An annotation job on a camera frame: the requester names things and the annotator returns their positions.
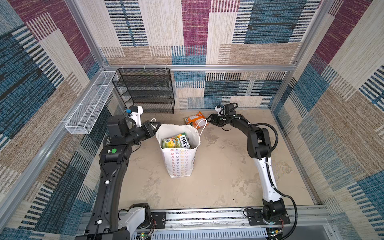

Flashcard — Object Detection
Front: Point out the white printed paper bag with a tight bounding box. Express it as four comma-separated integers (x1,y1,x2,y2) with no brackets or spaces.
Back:
156,124,207,178

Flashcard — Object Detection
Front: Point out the orange snack bag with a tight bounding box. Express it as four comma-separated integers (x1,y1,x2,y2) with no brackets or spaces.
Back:
184,112,208,129

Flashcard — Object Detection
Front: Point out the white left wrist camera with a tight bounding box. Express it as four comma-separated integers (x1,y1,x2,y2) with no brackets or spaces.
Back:
126,106,144,127

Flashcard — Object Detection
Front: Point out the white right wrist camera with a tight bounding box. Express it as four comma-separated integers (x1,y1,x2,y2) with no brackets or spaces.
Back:
215,105,226,117

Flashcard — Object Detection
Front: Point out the black wire mesh shelf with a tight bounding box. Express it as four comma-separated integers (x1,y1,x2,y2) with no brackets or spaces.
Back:
112,68,175,114

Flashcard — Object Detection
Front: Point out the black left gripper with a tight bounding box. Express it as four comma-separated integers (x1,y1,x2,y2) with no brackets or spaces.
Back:
123,121,160,148

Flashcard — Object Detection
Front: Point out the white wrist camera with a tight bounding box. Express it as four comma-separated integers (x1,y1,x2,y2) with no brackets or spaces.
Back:
215,105,226,117
126,106,144,127

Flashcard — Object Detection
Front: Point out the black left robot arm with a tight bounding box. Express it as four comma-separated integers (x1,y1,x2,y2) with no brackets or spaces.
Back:
75,115,161,240

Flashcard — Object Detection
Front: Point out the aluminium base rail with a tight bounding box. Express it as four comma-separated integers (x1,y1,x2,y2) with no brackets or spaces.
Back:
74,206,337,240

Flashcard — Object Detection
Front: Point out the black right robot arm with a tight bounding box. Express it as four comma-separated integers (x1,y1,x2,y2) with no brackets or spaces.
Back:
207,103,298,240

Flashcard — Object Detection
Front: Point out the small green Fox's candy bag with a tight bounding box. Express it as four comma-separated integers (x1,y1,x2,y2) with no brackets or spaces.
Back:
161,133,191,149

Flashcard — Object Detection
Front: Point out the white wire mesh basket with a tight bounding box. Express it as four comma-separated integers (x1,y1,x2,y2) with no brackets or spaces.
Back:
65,71,115,135

